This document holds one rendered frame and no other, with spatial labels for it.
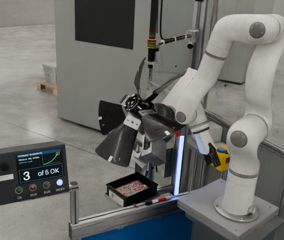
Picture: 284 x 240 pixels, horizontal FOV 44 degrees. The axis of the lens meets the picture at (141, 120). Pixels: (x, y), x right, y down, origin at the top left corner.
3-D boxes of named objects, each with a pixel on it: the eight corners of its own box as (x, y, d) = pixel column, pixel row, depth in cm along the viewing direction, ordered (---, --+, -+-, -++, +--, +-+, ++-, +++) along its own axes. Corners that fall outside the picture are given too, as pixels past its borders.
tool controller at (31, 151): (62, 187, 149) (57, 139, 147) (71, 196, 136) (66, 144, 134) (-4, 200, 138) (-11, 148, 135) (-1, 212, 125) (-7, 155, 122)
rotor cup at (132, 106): (133, 119, 212) (118, 108, 205) (148, 100, 213) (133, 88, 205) (144, 127, 200) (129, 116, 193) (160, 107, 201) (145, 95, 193)
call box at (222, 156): (231, 160, 194) (234, 143, 190) (244, 168, 185) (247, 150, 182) (208, 165, 187) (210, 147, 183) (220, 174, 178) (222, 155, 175)
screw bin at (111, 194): (136, 182, 197) (137, 171, 195) (157, 195, 186) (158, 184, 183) (105, 195, 183) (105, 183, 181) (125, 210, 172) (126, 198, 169)
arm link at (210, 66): (213, 61, 128) (186, 130, 143) (230, 56, 140) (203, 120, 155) (193, 52, 132) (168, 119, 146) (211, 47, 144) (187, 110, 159)
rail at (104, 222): (226, 193, 197) (229, 181, 194) (231, 197, 193) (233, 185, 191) (68, 235, 157) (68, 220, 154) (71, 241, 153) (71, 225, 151)
